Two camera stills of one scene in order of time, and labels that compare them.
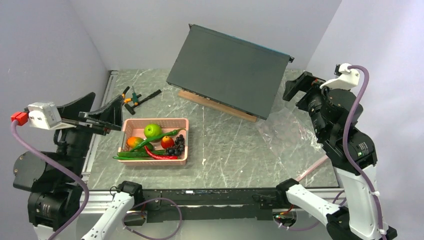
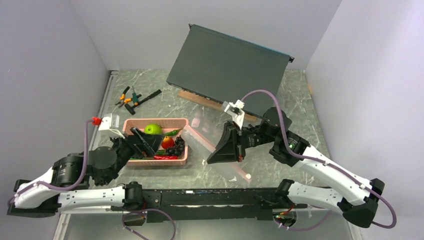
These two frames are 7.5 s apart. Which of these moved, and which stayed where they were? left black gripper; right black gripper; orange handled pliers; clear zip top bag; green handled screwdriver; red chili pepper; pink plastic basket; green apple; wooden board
Moved: left black gripper; right black gripper; clear zip top bag
Stayed: pink plastic basket; red chili pepper; green handled screwdriver; green apple; orange handled pliers; wooden board
